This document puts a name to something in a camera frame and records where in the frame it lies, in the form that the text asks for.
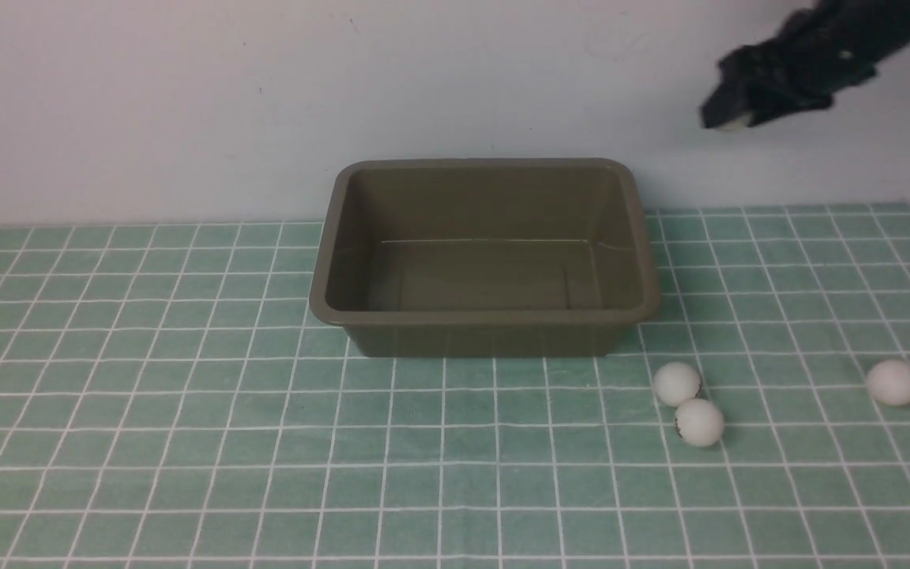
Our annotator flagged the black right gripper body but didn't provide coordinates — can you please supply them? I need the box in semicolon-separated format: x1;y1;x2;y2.
720;9;878;119

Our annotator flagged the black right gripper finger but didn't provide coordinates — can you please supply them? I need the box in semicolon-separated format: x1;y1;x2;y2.
700;76;772;130

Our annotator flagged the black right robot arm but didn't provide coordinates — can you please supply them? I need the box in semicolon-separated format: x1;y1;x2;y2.
698;1;910;130

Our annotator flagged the green checkered tablecloth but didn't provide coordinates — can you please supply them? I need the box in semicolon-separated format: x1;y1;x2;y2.
0;204;910;568

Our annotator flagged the olive green plastic bin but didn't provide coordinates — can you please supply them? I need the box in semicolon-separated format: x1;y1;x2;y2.
308;157;662;359

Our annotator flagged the white ping-pong ball with mark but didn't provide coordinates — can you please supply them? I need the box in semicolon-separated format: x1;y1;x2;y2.
673;398;726;449

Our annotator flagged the white ping-pong ball edge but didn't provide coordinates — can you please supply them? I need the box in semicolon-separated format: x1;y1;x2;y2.
864;359;910;407

